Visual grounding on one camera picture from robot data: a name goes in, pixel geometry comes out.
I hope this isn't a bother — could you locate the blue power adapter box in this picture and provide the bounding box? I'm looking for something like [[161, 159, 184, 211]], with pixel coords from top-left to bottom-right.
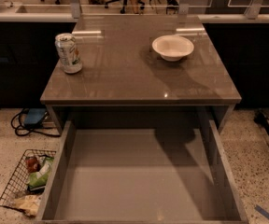
[[23, 108, 47, 127]]

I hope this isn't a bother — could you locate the red snack packet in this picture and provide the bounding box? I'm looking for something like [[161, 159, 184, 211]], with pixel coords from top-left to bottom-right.
[[25, 155, 41, 173]]

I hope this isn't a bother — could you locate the white bowl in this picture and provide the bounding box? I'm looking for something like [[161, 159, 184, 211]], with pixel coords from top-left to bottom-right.
[[152, 35, 194, 62]]

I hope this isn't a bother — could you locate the black wire basket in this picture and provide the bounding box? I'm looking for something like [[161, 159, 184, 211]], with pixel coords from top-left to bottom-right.
[[0, 149, 56, 210]]

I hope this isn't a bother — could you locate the grey cabinet table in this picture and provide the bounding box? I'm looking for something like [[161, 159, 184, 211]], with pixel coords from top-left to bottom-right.
[[41, 15, 241, 126]]

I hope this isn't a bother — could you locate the black floor cable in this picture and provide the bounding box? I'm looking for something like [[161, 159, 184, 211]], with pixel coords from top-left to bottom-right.
[[10, 108, 62, 138]]

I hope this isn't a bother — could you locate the yellow crumpled snack bag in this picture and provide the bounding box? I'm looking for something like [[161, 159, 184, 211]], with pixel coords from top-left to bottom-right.
[[12, 195, 41, 217]]

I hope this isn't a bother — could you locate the white and green soda can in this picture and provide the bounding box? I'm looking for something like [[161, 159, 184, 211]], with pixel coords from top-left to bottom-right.
[[55, 33, 82, 74]]

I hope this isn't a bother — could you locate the green snack bag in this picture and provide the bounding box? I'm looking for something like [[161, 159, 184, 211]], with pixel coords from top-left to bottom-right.
[[27, 157, 54, 189]]

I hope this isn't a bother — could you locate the grey open drawer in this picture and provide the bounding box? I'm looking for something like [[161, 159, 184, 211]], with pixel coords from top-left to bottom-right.
[[36, 118, 248, 224]]

